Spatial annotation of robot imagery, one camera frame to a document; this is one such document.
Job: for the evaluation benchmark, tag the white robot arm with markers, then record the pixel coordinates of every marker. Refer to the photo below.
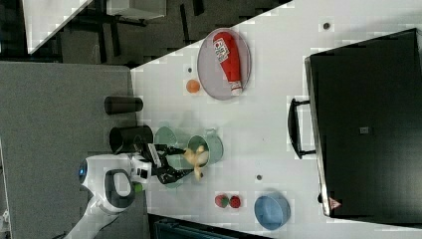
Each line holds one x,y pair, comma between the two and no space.
111,180

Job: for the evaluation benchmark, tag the green perforated colander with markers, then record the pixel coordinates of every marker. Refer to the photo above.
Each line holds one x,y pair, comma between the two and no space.
165,135

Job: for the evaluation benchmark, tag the blue cup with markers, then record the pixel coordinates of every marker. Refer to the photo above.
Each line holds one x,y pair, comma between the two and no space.
272,210

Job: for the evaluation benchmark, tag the green mug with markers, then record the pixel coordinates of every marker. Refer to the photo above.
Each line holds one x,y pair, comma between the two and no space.
211,144

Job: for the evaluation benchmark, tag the orange toy fruit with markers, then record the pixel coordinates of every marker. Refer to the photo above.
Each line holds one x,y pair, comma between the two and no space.
193,86

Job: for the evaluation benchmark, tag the peeled toy banana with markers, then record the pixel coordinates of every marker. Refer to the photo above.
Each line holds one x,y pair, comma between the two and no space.
198,159

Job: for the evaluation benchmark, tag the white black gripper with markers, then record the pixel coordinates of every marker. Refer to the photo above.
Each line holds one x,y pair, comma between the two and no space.
148,161

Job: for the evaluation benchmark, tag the red ketchup bottle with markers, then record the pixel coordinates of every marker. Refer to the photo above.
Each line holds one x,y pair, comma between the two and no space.
227,54

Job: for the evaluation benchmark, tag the dark red toy strawberry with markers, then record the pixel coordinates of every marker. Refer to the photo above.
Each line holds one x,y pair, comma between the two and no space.
235,202

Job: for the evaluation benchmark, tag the small black cup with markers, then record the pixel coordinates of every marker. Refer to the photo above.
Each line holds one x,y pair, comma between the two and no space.
122,105

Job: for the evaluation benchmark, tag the green toy at edge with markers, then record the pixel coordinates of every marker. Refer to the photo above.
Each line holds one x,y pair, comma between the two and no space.
138,187

